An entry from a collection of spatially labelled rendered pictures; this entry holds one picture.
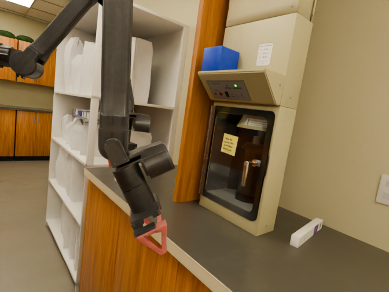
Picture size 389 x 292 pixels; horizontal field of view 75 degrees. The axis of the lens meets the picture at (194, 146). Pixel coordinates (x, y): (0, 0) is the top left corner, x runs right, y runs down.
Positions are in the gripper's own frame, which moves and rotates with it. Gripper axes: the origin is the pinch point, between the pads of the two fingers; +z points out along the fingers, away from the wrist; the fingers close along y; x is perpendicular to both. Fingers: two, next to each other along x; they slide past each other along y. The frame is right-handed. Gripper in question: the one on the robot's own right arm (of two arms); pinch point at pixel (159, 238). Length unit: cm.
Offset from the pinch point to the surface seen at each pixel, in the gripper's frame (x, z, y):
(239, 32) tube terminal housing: -56, -41, 43
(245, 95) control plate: -44, -19, 30
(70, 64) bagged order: 27, -78, 183
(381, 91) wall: -97, 0, 26
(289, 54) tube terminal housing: -60, -27, 22
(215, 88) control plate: -39, -24, 42
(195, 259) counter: -5.4, 15.4, 8.3
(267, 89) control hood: -48, -20, 20
